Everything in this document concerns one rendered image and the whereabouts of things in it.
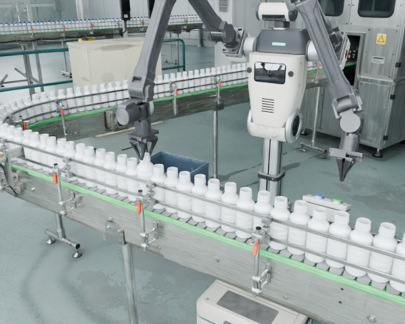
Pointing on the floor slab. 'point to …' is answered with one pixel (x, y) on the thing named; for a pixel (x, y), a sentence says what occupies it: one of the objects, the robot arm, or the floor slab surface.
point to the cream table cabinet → (106, 63)
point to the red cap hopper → (26, 54)
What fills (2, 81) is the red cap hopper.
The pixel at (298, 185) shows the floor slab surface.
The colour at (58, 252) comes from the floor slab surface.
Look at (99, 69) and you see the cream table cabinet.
